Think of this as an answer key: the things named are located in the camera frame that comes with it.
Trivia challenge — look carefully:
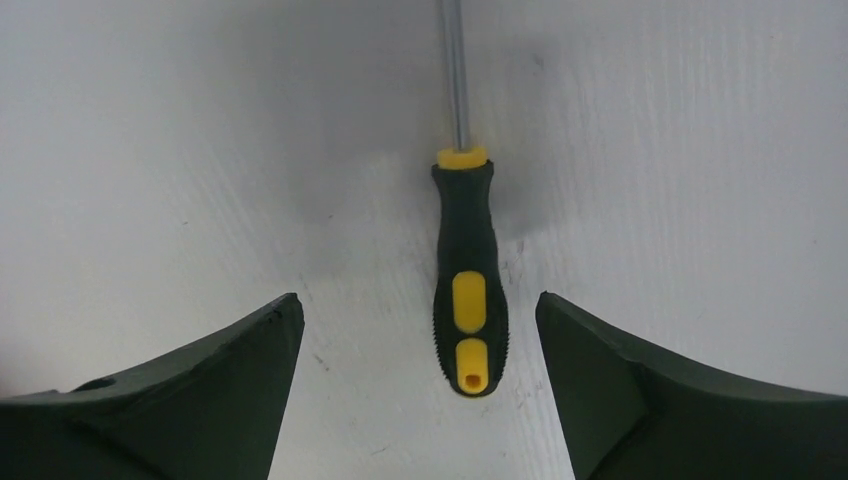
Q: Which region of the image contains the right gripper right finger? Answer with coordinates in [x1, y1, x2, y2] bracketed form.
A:
[535, 291, 848, 480]

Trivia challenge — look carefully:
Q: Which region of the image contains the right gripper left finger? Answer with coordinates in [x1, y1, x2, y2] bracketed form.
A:
[1, 293, 304, 479]

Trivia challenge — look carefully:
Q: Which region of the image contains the black yellow screwdriver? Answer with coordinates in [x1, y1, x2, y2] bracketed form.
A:
[431, 1, 509, 398]

